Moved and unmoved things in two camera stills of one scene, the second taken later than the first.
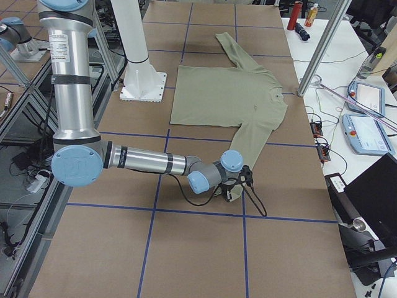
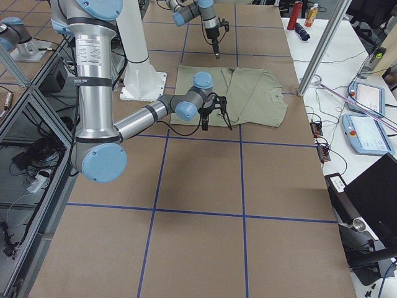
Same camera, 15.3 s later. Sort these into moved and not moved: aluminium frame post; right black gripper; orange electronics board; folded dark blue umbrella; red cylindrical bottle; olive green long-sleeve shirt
Moved: right black gripper; olive green long-sleeve shirt
Not moved: orange electronics board; red cylindrical bottle; aluminium frame post; folded dark blue umbrella
